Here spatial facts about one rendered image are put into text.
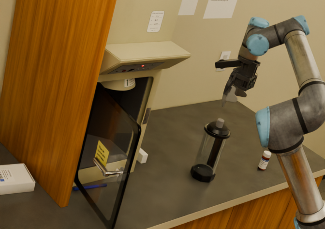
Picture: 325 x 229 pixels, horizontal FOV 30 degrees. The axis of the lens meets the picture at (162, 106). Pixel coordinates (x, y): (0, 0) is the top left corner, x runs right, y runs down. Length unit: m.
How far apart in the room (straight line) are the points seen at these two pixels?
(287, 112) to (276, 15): 1.58
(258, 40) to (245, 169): 0.76
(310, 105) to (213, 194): 0.74
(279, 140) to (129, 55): 0.54
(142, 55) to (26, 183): 0.61
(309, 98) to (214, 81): 1.42
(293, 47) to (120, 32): 0.58
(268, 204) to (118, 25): 1.21
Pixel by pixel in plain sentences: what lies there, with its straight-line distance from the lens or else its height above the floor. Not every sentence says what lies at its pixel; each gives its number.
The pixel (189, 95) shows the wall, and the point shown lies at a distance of 3.14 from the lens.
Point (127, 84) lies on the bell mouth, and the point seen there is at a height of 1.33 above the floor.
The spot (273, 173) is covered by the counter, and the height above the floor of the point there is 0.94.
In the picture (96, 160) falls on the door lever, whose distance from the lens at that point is 1.92.
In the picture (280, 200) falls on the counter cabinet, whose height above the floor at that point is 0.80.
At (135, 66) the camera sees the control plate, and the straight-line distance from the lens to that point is 2.00.
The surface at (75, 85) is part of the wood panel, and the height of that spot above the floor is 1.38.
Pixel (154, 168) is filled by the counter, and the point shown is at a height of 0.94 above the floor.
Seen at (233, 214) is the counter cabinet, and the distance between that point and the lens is 2.61.
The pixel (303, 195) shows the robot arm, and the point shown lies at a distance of 2.00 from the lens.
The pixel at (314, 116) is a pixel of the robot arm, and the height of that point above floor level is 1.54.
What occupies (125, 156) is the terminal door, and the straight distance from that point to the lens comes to 1.86.
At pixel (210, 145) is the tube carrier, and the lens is 2.42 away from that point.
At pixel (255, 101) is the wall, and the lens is 3.63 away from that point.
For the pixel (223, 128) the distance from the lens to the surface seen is 2.42.
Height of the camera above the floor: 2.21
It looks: 25 degrees down
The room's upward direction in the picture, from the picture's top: 16 degrees clockwise
